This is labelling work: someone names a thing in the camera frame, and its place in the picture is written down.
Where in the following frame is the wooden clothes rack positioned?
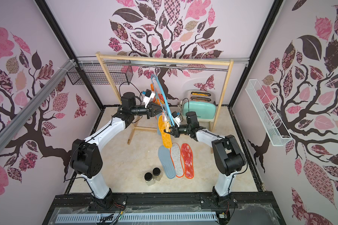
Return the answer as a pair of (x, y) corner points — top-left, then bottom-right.
(94, 52), (234, 145)

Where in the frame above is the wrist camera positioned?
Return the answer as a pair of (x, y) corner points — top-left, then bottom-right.
(142, 89), (155, 108)
(172, 111), (182, 127)

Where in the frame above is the blue clip hanger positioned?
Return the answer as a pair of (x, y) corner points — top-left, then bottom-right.
(150, 72), (176, 132)

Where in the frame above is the left black lid jar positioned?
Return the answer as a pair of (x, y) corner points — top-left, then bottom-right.
(144, 172), (155, 186)

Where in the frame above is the black lid jar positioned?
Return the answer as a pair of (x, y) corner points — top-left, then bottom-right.
(153, 167), (163, 181)
(144, 172), (155, 186)

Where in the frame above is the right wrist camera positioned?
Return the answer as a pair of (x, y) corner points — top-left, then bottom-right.
(172, 111), (182, 127)

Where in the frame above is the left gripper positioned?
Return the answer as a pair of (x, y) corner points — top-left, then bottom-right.
(130, 102), (164, 119)

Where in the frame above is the white wire basket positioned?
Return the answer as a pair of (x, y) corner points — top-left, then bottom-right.
(245, 79), (293, 147)

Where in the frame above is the red orange insole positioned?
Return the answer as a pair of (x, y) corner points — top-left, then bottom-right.
(181, 143), (194, 179)
(150, 84), (165, 105)

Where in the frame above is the white slotted cable duct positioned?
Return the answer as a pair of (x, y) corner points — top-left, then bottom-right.
(54, 212), (217, 225)

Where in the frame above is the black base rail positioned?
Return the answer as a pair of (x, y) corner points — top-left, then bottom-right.
(43, 192), (285, 225)

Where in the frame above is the grey blue insole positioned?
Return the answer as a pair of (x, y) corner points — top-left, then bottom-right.
(158, 146), (176, 179)

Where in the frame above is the mint green toaster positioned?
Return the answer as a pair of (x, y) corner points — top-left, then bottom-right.
(181, 90), (217, 122)

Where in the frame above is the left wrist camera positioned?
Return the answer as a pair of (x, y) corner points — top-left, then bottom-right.
(142, 89), (155, 108)

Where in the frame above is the aluminium frame bar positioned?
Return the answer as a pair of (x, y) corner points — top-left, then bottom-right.
(0, 59), (75, 153)

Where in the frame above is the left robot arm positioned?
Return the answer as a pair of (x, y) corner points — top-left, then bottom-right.
(69, 90), (162, 201)

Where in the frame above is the black wire basket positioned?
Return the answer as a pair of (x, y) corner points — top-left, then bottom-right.
(66, 60), (134, 85)

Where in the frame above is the orange rimmed grey insole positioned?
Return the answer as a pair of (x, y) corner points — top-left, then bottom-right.
(170, 143), (184, 178)

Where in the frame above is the white toaster cable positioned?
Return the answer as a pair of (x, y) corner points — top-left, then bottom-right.
(177, 100), (186, 119)

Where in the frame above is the right black lid jar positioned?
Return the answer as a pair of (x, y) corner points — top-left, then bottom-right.
(153, 167), (163, 181)

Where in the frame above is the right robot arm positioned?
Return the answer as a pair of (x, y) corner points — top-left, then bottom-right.
(162, 112), (246, 197)

